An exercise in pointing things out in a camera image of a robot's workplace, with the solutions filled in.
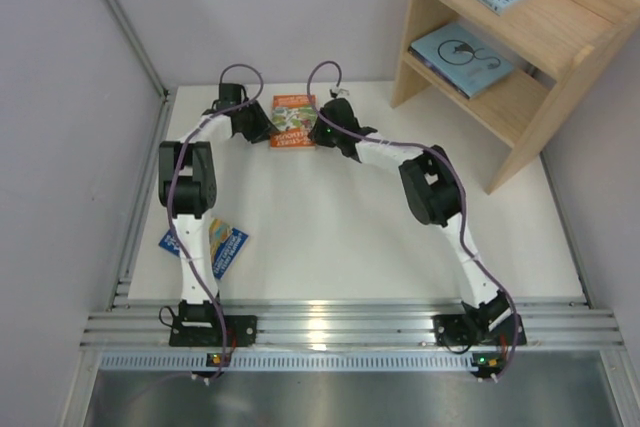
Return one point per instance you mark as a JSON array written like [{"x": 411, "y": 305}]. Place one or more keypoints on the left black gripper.
[{"x": 255, "y": 121}]

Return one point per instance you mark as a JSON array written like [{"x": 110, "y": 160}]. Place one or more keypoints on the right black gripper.
[{"x": 327, "y": 125}]

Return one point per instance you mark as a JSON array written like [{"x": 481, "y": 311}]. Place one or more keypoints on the dark purple galaxy book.
[{"x": 437, "y": 71}]

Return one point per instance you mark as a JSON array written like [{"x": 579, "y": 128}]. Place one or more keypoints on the light blue swan book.
[{"x": 464, "y": 58}]

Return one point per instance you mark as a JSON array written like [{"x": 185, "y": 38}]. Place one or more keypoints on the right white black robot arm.
[{"x": 436, "y": 198}]

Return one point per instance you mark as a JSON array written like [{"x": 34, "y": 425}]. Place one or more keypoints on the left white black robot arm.
[{"x": 187, "y": 189}]

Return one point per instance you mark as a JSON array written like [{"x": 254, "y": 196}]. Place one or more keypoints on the orange treehouse book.
[{"x": 294, "y": 118}]

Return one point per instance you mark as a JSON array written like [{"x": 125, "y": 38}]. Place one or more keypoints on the blue colourful picture book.
[{"x": 220, "y": 247}]

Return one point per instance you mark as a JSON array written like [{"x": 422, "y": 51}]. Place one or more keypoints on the wooden two-tier shelf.
[{"x": 560, "y": 48}]

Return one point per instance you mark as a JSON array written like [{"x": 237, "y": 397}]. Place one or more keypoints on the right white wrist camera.
[{"x": 336, "y": 92}]

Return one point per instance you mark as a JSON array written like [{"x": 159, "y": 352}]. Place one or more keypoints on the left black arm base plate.
[{"x": 241, "y": 332}]

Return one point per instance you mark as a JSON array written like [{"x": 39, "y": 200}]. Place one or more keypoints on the aluminium mounting rail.
[{"x": 339, "y": 325}]

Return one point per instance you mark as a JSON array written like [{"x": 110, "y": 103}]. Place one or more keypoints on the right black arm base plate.
[{"x": 455, "y": 331}]

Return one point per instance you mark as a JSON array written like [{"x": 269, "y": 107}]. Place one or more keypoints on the perforated cable duct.
[{"x": 298, "y": 362}]

